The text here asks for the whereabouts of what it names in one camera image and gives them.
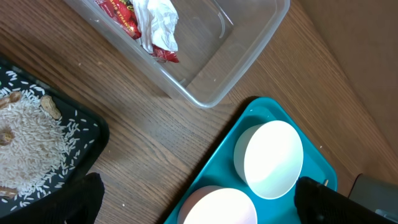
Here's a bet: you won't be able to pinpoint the white bowl with crumbs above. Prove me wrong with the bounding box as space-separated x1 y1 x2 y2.
233 120 303 200

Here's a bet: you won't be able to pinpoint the spilled rice and peanuts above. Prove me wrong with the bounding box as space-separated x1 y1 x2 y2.
0 70 97 212

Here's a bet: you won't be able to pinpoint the teal serving tray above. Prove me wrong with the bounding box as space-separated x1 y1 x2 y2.
164 97 338 224

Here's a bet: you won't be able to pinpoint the grey dishwasher rack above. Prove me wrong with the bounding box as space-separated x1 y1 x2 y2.
348 174 397 223

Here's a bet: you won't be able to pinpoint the white tissue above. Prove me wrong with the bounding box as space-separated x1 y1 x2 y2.
131 0 178 54

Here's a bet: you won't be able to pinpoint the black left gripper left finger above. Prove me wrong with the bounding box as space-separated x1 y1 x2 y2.
1 172 104 224

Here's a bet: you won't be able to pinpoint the clear plastic bin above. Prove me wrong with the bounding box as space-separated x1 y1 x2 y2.
67 0 290 109

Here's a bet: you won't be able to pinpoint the red snack wrapper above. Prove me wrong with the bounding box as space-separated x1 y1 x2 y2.
94 0 179 63

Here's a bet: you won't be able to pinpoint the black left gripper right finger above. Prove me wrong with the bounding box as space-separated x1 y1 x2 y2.
294 177 394 224

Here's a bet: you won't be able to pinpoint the black tray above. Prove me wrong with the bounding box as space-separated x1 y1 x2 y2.
0 57 110 218

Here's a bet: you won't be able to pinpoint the pink bowl with cereal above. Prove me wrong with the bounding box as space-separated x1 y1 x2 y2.
177 185 257 224

